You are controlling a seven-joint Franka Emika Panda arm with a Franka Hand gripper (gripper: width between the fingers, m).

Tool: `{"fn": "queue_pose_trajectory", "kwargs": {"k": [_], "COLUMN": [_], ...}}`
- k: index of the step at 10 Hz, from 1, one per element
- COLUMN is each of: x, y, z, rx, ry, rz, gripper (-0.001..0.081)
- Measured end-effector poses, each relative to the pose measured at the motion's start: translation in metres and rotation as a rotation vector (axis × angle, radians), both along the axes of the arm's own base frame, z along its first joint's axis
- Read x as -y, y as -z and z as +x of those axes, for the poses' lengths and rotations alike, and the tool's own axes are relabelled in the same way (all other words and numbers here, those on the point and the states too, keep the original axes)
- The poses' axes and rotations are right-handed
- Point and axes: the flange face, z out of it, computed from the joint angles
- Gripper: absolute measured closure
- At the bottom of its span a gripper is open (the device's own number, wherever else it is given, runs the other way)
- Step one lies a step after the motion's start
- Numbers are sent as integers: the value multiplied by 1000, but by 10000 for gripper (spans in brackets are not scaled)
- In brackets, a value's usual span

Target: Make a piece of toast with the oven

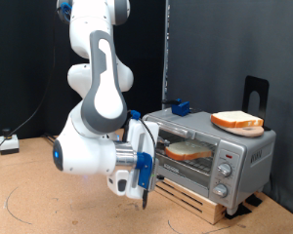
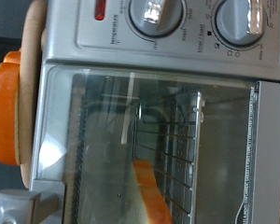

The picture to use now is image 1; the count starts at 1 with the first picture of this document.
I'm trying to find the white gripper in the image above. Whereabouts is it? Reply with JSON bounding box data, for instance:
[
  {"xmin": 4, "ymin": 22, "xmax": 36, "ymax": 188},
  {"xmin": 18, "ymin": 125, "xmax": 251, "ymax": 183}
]
[{"xmin": 106, "ymin": 119, "xmax": 170, "ymax": 200}]

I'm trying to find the white bread slice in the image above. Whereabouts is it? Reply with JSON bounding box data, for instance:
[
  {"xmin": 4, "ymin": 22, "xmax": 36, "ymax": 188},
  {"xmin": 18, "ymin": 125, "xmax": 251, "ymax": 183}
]
[
  {"xmin": 210, "ymin": 110, "xmax": 264, "ymax": 129},
  {"xmin": 164, "ymin": 139, "xmax": 214, "ymax": 162}
]

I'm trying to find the spatula with blue grip block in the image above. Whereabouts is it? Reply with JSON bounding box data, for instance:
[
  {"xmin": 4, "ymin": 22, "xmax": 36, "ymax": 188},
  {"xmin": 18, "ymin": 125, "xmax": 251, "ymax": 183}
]
[{"xmin": 161, "ymin": 97, "xmax": 210, "ymax": 117}]

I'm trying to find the silver oven knob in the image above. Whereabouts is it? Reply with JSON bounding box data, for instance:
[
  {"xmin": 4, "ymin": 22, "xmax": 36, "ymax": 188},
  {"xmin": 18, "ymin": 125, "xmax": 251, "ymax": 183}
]
[
  {"xmin": 212, "ymin": 183, "xmax": 229, "ymax": 199},
  {"xmin": 217, "ymin": 162, "xmax": 233, "ymax": 178}
]

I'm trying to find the silver toaster oven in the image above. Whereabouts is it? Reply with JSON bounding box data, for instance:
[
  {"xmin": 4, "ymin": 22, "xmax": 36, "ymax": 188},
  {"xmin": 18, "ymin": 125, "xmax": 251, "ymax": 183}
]
[{"xmin": 143, "ymin": 108, "xmax": 277, "ymax": 216}]

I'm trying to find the wooden crate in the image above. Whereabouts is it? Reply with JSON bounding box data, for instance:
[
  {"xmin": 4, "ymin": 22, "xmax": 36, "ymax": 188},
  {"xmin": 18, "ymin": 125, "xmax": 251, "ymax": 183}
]
[{"xmin": 152, "ymin": 176, "xmax": 228, "ymax": 226}]

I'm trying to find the round wooden plate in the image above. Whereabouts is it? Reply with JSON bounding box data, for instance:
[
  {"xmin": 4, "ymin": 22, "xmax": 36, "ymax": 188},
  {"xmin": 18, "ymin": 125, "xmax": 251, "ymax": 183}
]
[{"xmin": 219, "ymin": 126, "xmax": 266, "ymax": 138}]

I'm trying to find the vertical aluminium pole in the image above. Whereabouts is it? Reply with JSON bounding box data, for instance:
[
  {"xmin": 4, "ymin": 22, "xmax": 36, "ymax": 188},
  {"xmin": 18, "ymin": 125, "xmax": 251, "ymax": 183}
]
[{"xmin": 160, "ymin": 0, "xmax": 171, "ymax": 110}]

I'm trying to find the black metal bookend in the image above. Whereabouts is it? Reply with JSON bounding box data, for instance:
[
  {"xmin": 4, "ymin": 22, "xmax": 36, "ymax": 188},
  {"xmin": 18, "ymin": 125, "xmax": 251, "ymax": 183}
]
[{"xmin": 242, "ymin": 75, "xmax": 271, "ymax": 132}]

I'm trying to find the grey backdrop curtain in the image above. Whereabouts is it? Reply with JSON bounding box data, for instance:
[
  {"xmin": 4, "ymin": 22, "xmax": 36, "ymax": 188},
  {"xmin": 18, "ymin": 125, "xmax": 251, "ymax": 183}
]
[{"xmin": 167, "ymin": 0, "xmax": 293, "ymax": 220}]

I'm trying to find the white emergency stop box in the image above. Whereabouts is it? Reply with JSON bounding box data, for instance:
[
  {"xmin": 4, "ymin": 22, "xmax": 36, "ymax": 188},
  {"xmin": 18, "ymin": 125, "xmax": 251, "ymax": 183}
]
[{"xmin": 0, "ymin": 128, "xmax": 21, "ymax": 156}]

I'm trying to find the wrist camera on blue mount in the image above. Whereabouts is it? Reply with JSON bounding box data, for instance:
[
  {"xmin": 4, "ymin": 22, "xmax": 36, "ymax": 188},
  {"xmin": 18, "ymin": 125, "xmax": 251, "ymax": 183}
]
[{"xmin": 135, "ymin": 151, "xmax": 159, "ymax": 210}]

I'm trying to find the black camera cable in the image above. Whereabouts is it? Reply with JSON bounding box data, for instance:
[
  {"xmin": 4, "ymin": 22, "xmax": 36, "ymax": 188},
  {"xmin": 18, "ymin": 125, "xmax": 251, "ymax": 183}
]
[{"xmin": 121, "ymin": 110, "xmax": 158, "ymax": 155}]

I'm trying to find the wire oven rack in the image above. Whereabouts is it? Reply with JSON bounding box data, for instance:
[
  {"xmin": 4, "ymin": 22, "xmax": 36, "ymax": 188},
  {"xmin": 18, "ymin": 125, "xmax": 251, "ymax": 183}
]
[{"xmin": 157, "ymin": 150, "xmax": 217, "ymax": 176}]

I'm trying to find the blue cable clip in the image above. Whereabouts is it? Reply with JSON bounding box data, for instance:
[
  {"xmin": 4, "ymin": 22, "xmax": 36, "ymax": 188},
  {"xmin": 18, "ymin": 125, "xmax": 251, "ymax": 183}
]
[
  {"xmin": 60, "ymin": 1, "xmax": 73, "ymax": 21},
  {"xmin": 130, "ymin": 109, "xmax": 142, "ymax": 121}
]

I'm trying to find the black base power cable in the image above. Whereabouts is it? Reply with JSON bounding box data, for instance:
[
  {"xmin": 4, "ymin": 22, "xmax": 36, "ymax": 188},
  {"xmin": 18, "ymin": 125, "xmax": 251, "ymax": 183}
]
[{"xmin": 46, "ymin": 136, "xmax": 60, "ymax": 147}]

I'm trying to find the black cable silver connector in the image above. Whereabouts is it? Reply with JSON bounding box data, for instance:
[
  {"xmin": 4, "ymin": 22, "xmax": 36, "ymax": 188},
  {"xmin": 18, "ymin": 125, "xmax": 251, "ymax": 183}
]
[{"xmin": 42, "ymin": 132, "xmax": 62, "ymax": 142}]

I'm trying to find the long black hanging cable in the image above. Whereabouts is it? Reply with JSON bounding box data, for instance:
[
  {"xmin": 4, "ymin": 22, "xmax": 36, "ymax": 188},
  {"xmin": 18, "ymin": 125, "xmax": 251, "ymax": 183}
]
[{"xmin": 0, "ymin": 18, "xmax": 59, "ymax": 164}]

